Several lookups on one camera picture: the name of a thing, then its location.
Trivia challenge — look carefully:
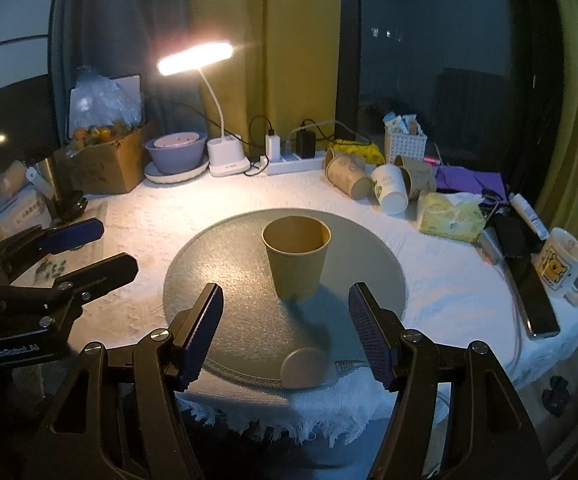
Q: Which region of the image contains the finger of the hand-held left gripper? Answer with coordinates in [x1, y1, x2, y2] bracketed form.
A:
[0, 217, 106, 282]
[3, 253, 140, 312]

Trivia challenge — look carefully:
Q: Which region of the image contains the clear plastic bag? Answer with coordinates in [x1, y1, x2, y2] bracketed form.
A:
[68, 65, 146, 133]

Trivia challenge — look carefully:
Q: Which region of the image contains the pile of oranges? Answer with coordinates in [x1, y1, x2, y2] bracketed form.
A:
[69, 119, 137, 150]

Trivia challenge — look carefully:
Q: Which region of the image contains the round glass turntable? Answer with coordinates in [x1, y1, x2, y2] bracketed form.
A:
[163, 208, 409, 389]

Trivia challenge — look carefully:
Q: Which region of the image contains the yellow curtain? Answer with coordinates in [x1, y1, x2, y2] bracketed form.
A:
[185, 0, 342, 157]
[533, 0, 578, 253]

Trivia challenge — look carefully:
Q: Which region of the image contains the yellow tissue pack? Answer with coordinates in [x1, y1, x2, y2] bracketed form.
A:
[416, 191, 488, 240]

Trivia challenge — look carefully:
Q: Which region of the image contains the black charger cable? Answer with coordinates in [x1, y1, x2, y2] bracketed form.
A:
[247, 115, 276, 177]

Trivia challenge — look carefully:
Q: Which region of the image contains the black power adapter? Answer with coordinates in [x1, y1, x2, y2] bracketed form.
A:
[297, 131, 318, 159]

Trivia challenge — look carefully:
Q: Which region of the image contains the white wipes packet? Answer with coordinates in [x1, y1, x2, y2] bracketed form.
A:
[0, 184, 53, 242]

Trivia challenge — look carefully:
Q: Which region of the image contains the white slotted basket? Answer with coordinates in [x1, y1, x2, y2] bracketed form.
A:
[384, 127, 428, 165]

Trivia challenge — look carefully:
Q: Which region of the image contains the black pouch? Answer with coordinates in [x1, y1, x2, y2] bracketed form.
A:
[491, 207, 540, 262]

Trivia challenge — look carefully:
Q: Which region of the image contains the white power strip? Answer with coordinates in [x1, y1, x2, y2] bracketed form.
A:
[260, 154, 328, 176]

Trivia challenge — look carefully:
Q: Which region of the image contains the white desk lamp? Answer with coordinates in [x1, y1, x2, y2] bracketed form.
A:
[156, 41, 250, 177]

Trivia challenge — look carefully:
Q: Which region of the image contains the yellow plastic bag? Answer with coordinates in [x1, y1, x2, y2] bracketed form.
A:
[329, 138, 386, 166]

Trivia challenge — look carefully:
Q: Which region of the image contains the white bear mug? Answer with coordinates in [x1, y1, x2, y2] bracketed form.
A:
[533, 227, 578, 307]

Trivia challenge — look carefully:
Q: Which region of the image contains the cardboard box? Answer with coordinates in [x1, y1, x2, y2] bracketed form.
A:
[53, 121, 158, 195]

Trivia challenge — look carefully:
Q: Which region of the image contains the brown sleeved paper cup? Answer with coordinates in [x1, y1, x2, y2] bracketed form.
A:
[394, 154, 438, 200]

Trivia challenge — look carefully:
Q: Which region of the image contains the white tube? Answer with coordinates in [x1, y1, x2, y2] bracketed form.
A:
[508, 192, 550, 241]

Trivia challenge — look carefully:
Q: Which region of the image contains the pale round plate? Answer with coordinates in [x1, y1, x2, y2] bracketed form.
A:
[143, 154, 211, 185]

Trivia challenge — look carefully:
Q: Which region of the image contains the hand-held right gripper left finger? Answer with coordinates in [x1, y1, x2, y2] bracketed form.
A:
[24, 282, 224, 480]

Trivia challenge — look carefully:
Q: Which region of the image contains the printed brown paper cup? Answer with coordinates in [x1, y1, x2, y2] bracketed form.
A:
[324, 148, 374, 200]

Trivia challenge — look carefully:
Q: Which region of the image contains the white printed paper cup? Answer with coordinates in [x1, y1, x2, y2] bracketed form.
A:
[371, 163, 410, 216]

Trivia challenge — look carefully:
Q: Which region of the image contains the round beige puck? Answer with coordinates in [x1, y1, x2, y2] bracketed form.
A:
[280, 347, 331, 390]

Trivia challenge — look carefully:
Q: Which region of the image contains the grey cable plug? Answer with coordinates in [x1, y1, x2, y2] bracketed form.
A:
[333, 357, 370, 374]

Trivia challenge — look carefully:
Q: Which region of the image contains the plain brown paper cup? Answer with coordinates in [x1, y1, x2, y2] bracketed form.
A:
[261, 216, 332, 303]

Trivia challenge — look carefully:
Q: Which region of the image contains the black smartphone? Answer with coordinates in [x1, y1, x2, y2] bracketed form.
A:
[511, 255, 561, 341]

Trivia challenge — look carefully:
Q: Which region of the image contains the purple bowl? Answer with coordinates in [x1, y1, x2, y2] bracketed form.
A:
[144, 131, 208, 174]

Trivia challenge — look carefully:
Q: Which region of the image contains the purple cloth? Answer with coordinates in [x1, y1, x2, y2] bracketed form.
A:
[434, 165, 510, 207]

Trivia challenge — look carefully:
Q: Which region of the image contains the grey curtain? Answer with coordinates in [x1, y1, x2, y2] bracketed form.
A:
[50, 0, 206, 137]

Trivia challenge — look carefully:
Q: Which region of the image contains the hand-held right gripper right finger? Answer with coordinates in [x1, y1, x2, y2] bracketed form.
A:
[348, 282, 552, 480]

